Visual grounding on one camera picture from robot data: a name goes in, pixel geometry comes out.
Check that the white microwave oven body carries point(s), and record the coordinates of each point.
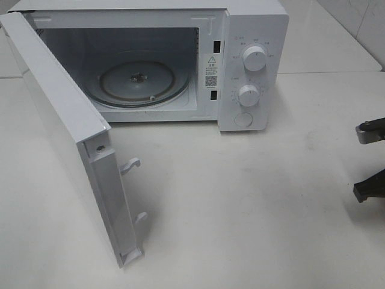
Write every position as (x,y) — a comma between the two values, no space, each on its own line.
(206,38)

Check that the white microwave knob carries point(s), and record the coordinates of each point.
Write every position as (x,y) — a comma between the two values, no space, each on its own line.
(254,57)
(248,95)

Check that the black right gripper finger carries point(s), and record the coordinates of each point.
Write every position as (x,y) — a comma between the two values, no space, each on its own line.
(371,187)

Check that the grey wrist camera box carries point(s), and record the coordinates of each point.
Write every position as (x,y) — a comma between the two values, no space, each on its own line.
(371,131)

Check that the white microwave door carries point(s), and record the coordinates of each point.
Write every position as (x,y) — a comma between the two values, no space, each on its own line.
(79,134)

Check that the round white door button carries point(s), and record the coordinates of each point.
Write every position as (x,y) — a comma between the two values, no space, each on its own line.
(243,120)

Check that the glass microwave turntable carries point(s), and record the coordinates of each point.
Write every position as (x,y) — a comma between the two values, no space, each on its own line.
(136,84)

